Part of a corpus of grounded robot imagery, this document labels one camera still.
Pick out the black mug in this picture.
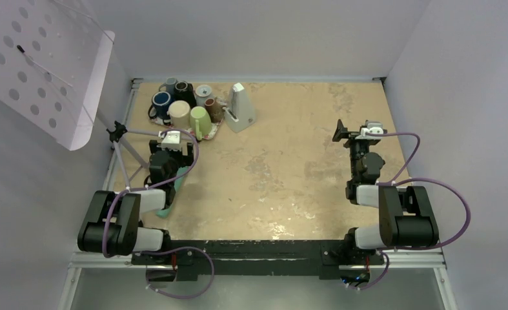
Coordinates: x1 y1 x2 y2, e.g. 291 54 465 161
174 81 197 109

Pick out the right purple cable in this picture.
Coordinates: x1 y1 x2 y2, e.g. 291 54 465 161
365 131 472 252

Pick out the beige mug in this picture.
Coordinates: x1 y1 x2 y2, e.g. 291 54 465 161
168 100 191 130

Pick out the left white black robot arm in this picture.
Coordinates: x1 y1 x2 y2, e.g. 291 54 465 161
77 140 194 264

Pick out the light green mug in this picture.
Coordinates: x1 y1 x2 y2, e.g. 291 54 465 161
190 107 212 141

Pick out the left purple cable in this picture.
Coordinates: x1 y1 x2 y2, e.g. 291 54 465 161
101 128 201 259

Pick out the white upside-down mug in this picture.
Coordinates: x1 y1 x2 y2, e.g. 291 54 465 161
194 84 214 107

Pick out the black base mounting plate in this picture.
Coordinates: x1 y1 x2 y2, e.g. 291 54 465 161
132 240 385 281

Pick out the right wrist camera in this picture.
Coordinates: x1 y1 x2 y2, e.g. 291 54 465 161
360 120 386 136

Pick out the grey mug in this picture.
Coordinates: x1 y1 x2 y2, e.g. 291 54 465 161
158 77 178 96

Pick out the teal cylindrical tube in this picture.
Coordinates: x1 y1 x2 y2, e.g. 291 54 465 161
150 166 190 218

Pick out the aluminium frame rail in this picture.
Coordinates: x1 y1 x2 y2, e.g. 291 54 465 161
58 250 456 309

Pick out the dark blue mug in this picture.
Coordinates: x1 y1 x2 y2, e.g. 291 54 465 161
148 91 174 122

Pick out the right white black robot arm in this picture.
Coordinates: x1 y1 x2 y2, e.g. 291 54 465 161
332 120 439 263

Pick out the brown striped mug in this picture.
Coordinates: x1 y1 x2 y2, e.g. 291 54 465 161
204 98 224 123

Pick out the white perforated panel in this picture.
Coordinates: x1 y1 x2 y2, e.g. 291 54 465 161
0 0 115 150

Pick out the white wedge-shaped device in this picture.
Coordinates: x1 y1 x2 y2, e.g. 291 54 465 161
224 83 257 133

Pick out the floral tray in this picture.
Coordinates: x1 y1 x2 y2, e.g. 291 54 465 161
148 100 223 140

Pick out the purple cable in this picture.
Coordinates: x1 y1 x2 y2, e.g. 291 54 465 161
101 128 201 259
365 131 472 252

